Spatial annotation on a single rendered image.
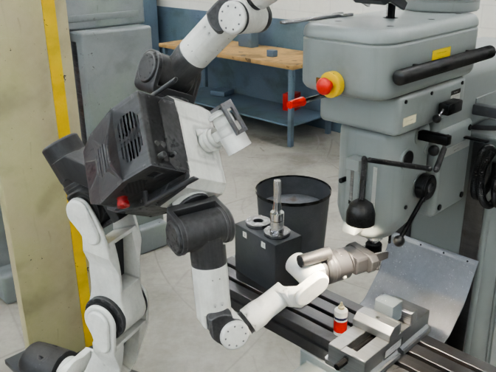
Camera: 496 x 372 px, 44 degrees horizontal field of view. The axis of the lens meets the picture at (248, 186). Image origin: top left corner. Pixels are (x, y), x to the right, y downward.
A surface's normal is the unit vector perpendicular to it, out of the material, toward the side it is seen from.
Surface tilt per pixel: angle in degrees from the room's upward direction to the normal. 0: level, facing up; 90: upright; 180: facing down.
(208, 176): 57
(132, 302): 80
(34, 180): 90
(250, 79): 90
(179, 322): 0
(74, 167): 90
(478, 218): 90
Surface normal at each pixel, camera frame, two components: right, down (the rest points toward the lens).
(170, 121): 0.75, -0.37
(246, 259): -0.78, 0.24
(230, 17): -0.54, 0.24
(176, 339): -0.01, -0.93
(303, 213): 0.23, 0.42
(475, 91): 0.71, 0.26
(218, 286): 0.39, 0.24
